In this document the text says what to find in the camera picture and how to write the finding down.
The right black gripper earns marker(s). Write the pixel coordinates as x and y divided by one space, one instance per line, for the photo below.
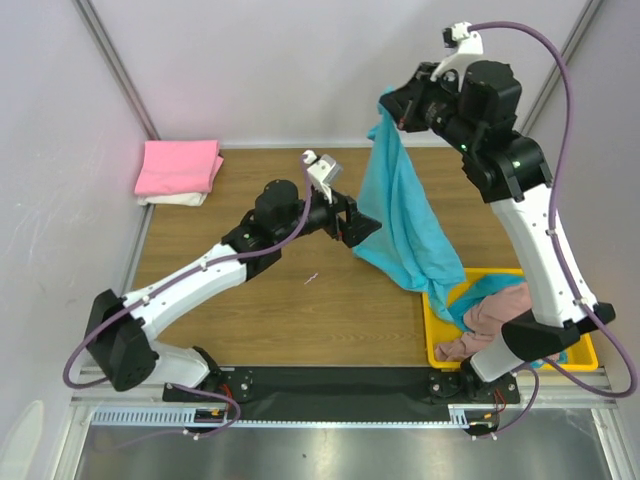
409 107

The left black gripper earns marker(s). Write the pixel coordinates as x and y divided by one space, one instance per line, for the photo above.
357 226

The turquoise t shirt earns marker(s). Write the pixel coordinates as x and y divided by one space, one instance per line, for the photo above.
411 247
480 292

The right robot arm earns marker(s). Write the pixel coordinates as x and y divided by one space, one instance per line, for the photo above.
475 113

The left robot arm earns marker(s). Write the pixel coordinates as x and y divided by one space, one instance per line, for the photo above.
122 331

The small pink thread scrap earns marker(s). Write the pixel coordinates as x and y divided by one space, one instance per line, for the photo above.
311 278

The yellow plastic bin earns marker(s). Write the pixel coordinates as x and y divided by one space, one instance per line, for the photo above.
580 357

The folded white t shirt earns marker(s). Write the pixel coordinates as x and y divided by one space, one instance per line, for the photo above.
192 199

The dusty pink t shirt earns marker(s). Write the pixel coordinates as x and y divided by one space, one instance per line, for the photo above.
490 315

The folded pink t shirt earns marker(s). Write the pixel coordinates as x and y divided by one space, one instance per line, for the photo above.
178 167

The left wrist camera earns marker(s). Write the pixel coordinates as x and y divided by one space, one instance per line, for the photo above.
322 171

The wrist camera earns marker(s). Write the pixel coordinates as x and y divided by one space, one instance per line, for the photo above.
322 171
466 47

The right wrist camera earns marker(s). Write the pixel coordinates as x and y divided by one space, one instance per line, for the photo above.
466 47

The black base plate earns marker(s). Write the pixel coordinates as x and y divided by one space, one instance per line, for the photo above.
358 402

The right aluminium frame post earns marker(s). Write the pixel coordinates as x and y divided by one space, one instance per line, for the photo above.
566 24

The aluminium frame post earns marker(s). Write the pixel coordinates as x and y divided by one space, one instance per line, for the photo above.
566 24
109 53

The white cable duct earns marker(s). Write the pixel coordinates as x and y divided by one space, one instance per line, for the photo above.
451 416

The left aluminium frame post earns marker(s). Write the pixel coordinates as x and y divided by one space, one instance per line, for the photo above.
109 53

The aluminium front rail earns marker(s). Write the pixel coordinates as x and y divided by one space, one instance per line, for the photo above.
560 387

